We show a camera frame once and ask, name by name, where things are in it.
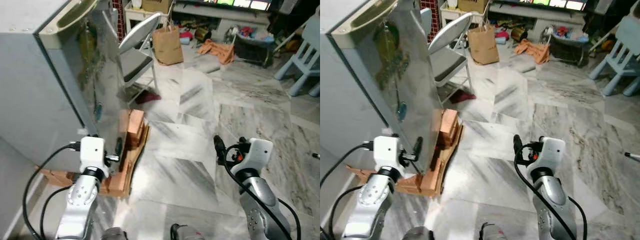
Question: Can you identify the dark red cloth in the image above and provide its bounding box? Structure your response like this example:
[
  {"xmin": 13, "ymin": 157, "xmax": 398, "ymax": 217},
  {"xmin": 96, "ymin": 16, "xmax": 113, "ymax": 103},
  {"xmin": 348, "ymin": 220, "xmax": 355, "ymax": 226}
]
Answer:
[
  {"xmin": 134, "ymin": 89, "xmax": 162, "ymax": 106},
  {"xmin": 448, "ymin": 90, "xmax": 477, "ymax": 105}
]

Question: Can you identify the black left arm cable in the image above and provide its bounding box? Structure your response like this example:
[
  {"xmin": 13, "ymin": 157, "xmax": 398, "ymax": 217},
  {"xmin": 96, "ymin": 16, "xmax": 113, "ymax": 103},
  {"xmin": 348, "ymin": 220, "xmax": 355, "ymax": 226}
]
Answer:
[
  {"xmin": 320, "ymin": 141, "xmax": 376, "ymax": 188},
  {"xmin": 39, "ymin": 186, "xmax": 76, "ymax": 240},
  {"xmin": 21, "ymin": 141, "xmax": 83, "ymax": 240},
  {"xmin": 320, "ymin": 186, "xmax": 363, "ymax": 240}
]

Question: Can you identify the orange clay brick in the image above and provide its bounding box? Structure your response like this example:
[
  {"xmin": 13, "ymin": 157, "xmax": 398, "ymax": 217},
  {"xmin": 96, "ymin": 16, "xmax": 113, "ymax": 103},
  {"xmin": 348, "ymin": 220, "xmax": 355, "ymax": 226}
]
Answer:
[
  {"xmin": 439, "ymin": 109, "xmax": 460, "ymax": 149},
  {"xmin": 102, "ymin": 169, "xmax": 134, "ymax": 197},
  {"xmin": 346, "ymin": 166, "xmax": 383, "ymax": 185},
  {"xmin": 419, "ymin": 172, "xmax": 444, "ymax": 197},
  {"xmin": 126, "ymin": 109, "xmax": 146, "ymax": 148},
  {"xmin": 39, "ymin": 168, "xmax": 76, "ymax": 188}
]

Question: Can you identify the crumpled orange cloth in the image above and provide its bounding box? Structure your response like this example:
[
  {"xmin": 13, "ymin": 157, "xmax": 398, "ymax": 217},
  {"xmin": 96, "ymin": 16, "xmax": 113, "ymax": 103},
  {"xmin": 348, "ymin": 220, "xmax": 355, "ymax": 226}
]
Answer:
[
  {"xmin": 514, "ymin": 39, "xmax": 551, "ymax": 65},
  {"xmin": 196, "ymin": 39, "xmax": 236, "ymax": 65}
]

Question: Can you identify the grey robot leg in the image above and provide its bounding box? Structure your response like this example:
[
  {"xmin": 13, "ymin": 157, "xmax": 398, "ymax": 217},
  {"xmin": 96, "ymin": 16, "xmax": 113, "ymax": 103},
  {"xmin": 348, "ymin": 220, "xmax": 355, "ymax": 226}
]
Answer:
[
  {"xmin": 479, "ymin": 222, "xmax": 511, "ymax": 240},
  {"xmin": 402, "ymin": 226, "xmax": 435, "ymax": 240},
  {"xmin": 100, "ymin": 227, "xmax": 130, "ymax": 240},
  {"xmin": 170, "ymin": 223, "xmax": 206, "ymax": 240}
]

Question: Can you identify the black basket with toys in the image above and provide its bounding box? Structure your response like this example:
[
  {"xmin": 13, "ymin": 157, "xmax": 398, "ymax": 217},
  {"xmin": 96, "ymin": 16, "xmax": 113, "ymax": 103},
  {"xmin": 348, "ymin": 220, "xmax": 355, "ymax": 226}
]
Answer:
[
  {"xmin": 232, "ymin": 26, "xmax": 276, "ymax": 68},
  {"xmin": 547, "ymin": 26, "xmax": 591, "ymax": 68}
]

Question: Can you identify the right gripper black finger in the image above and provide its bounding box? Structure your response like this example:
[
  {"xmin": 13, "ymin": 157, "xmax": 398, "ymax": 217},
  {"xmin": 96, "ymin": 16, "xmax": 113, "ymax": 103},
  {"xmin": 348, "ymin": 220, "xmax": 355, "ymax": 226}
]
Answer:
[
  {"xmin": 213, "ymin": 135, "xmax": 227, "ymax": 165},
  {"xmin": 513, "ymin": 134, "xmax": 525, "ymax": 165}
]

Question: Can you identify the red patterned lattice panel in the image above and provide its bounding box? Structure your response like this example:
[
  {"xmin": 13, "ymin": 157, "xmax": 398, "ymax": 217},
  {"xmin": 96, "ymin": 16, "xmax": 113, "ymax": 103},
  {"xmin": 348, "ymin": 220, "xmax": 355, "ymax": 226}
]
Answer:
[
  {"xmin": 420, "ymin": 0, "xmax": 440, "ymax": 43},
  {"xmin": 111, "ymin": 0, "xmax": 126, "ymax": 43}
]

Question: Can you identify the small white table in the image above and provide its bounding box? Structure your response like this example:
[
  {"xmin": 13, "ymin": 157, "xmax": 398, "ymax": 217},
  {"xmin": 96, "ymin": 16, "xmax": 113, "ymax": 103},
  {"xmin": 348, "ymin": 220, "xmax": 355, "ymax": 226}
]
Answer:
[
  {"xmin": 440, "ymin": 0, "xmax": 488, "ymax": 31},
  {"xmin": 124, "ymin": 0, "xmax": 173, "ymax": 36}
]

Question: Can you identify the grey metal folding chair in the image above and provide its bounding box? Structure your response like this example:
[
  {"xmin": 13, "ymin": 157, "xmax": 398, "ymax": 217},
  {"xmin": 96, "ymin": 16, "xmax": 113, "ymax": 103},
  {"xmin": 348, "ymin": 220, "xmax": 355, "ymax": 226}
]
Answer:
[
  {"xmin": 118, "ymin": 12, "xmax": 163, "ymax": 106},
  {"xmin": 429, "ymin": 11, "xmax": 476, "ymax": 104}
]

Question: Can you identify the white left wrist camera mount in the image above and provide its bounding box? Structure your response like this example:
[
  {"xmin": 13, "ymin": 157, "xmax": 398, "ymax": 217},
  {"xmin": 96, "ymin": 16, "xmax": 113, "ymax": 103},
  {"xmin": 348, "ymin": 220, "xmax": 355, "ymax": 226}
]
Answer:
[
  {"xmin": 79, "ymin": 136, "xmax": 109, "ymax": 173},
  {"xmin": 372, "ymin": 136, "xmax": 406, "ymax": 173}
]

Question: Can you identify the grey right robot leg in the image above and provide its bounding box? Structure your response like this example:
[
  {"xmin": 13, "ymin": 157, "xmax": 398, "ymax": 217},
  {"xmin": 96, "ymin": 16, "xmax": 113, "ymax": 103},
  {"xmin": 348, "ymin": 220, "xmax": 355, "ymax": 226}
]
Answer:
[
  {"xmin": 479, "ymin": 222, "xmax": 511, "ymax": 240},
  {"xmin": 170, "ymin": 223, "xmax": 206, "ymax": 240}
]

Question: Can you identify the lit colourful screen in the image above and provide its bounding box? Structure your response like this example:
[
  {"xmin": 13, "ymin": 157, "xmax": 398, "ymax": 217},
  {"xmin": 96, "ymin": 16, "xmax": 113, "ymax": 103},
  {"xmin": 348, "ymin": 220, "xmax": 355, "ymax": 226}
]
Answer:
[
  {"xmin": 187, "ymin": 0, "xmax": 273, "ymax": 12},
  {"xmin": 505, "ymin": 0, "xmax": 588, "ymax": 12}
]

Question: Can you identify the light blue plastic chair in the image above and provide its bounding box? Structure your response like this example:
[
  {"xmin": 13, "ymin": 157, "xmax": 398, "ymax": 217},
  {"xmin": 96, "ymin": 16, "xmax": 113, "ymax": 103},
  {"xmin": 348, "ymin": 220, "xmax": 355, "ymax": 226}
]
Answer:
[
  {"xmin": 274, "ymin": 12, "xmax": 321, "ymax": 98},
  {"xmin": 589, "ymin": 15, "xmax": 640, "ymax": 98}
]

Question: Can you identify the grey low bench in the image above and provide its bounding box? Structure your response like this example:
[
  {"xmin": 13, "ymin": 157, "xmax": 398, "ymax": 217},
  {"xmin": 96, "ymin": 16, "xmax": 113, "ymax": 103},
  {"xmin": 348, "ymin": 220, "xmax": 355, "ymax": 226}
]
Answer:
[
  {"xmin": 172, "ymin": 2, "xmax": 273, "ymax": 31},
  {"xmin": 487, "ymin": 2, "xmax": 588, "ymax": 29}
]

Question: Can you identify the brown paper bag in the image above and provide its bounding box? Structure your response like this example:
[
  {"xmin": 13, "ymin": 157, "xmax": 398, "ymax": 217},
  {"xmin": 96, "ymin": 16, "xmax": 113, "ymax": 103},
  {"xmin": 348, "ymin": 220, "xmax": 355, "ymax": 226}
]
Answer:
[
  {"xmin": 467, "ymin": 6, "xmax": 501, "ymax": 66},
  {"xmin": 151, "ymin": 6, "xmax": 185, "ymax": 67}
]

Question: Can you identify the brown cardboard box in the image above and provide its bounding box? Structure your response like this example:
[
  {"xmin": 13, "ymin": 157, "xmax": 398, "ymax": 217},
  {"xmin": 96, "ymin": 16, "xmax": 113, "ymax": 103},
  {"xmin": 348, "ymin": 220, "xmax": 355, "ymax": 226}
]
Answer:
[
  {"xmin": 141, "ymin": 0, "xmax": 173, "ymax": 14},
  {"xmin": 457, "ymin": 0, "xmax": 490, "ymax": 14}
]

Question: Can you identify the grey left robot leg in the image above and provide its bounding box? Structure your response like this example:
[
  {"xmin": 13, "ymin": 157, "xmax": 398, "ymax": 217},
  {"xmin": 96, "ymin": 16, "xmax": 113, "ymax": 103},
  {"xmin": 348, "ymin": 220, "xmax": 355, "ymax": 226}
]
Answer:
[
  {"xmin": 100, "ymin": 227, "xmax": 130, "ymax": 240},
  {"xmin": 402, "ymin": 226, "xmax": 435, "ymax": 240}
]

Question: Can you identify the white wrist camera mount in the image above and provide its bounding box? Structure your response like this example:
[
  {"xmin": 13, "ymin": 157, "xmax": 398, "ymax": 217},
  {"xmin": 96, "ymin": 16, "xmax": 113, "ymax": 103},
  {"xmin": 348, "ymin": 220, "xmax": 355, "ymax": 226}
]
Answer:
[
  {"xmin": 540, "ymin": 137, "xmax": 567, "ymax": 171},
  {"xmin": 79, "ymin": 136, "xmax": 109, "ymax": 173},
  {"xmin": 372, "ymin": 136, "xmax": 406, "ymax": 173},
  {"xmin": 245, "ymin": 138, "xmax": 274, "ymax": 173}
]

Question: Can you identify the grey mini fridge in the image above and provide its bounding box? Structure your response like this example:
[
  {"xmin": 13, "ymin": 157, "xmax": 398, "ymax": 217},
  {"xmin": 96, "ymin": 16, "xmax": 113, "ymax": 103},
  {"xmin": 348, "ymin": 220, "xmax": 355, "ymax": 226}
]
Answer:
[
  {"xmin": 320, "ymin": 0, "xmax": 401, "ymax": 173},
  {"xmin": 0, "ymin": 0, "xmax": 101, "ymax": 172}
]

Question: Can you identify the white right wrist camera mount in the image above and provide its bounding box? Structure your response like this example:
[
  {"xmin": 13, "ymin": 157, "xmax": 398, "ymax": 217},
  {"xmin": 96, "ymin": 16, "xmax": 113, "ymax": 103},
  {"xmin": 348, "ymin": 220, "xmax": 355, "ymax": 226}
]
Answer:
[
  {"xmin": 540, "ymin": 137, "xmax": 567, "ymax": 171},
  {"xmin": 245, "ymin": 138, "xmax": 274, "ymax": 173}
]

